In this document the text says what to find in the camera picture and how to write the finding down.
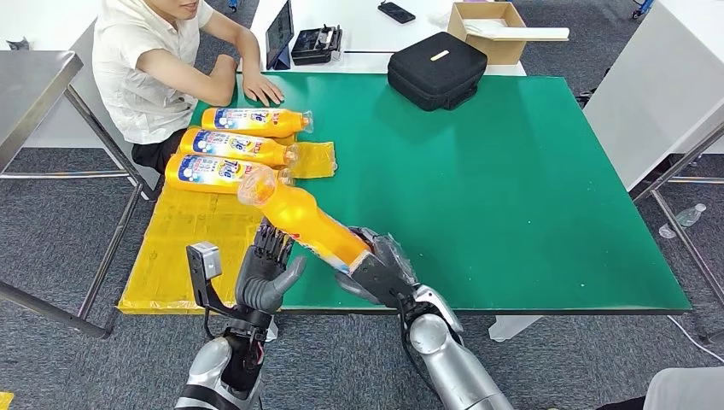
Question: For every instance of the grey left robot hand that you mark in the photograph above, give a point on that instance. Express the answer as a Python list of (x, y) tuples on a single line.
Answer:
[(263, 283)]

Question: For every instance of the black zip case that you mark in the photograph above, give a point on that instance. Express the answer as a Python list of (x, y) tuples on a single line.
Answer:
[(429, 79)]

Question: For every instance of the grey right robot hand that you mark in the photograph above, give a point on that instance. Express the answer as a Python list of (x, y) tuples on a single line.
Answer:
[(390, 266)]

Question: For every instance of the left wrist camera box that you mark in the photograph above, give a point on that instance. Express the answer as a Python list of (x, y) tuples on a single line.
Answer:
[(203, 271)]

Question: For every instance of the dark tablet with stand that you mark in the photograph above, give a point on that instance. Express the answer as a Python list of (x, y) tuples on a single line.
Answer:
[(279, 34)]

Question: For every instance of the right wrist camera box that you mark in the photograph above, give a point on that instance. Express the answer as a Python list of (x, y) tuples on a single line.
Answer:
[(379, 280)]

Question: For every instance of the small dark object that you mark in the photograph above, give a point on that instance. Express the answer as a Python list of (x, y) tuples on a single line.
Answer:
[(17, 43)]

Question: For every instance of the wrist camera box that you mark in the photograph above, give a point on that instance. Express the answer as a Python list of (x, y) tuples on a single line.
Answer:
[(379, 280), (203, 271)]

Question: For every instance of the black smartphone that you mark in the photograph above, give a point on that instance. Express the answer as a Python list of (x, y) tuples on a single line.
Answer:
[(397, 12)]

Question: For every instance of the yellow taped cardboard sheet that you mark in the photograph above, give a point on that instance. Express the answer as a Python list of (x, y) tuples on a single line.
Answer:
[(175, 243)]

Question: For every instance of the white foam sheet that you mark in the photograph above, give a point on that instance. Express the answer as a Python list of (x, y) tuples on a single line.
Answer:
[(533, 34)]

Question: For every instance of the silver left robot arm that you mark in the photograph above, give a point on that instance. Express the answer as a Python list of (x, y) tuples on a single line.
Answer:
[(220, 373)]

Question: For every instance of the black plastic tool tray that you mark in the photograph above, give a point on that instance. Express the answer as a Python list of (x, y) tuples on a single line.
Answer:
[(315, 48)]

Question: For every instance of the person's right forearm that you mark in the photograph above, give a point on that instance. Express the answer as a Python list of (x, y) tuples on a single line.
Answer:
[(219, 68)]

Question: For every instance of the brown cardboard box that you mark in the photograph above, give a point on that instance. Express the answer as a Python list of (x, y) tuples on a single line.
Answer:
[(502, 52)]

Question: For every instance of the white table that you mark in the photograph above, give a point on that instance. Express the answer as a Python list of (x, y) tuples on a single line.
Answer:
[(362, 34)]

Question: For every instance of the orange detergent bottle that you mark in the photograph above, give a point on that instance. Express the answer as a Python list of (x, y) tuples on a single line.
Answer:
[(305, 226), (209, 187), (287, 125), (266, 153)]

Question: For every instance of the white table leg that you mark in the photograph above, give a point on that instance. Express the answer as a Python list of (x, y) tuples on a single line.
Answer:
[(509, 328), (271, 329)]

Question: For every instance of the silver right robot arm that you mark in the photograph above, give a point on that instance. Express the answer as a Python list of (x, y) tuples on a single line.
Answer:
[(452, 362)]

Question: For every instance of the yellow tape scrap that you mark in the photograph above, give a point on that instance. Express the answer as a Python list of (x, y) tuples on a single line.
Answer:
[(5, 400)]

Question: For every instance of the clear plastic water bottle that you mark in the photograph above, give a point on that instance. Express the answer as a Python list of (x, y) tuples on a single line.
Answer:
[(686, 218)]

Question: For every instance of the person's left hand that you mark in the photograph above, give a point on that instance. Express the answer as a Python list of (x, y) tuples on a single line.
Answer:
[(263, 88)]

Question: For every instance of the person's left forearm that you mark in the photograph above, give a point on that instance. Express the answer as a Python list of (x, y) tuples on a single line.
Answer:
[(245, 54)]

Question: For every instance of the blue caster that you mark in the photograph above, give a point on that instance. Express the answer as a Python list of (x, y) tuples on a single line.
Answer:
[(642, 7), (233, 5)]

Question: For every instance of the steel table frame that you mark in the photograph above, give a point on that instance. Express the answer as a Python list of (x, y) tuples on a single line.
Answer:
[(701, 181)]

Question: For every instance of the stainless steel table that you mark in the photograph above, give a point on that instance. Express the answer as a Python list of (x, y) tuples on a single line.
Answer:
[(34, 79)]

